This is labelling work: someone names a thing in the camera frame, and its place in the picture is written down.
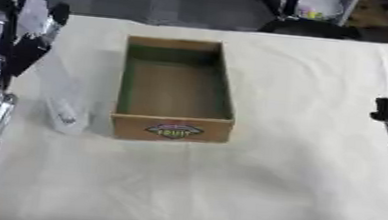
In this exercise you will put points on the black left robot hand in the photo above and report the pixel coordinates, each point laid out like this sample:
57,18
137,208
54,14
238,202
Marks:
26,52

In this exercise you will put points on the clear plastic bottle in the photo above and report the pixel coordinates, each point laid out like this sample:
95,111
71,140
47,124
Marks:
68,104

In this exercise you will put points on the tan cardboard box green inside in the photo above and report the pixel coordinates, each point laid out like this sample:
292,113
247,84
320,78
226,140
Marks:
173,90

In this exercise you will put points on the white bin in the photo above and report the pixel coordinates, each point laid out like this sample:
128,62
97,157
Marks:
323,6

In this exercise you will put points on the black tripod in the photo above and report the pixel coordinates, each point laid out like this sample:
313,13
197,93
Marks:
283,6

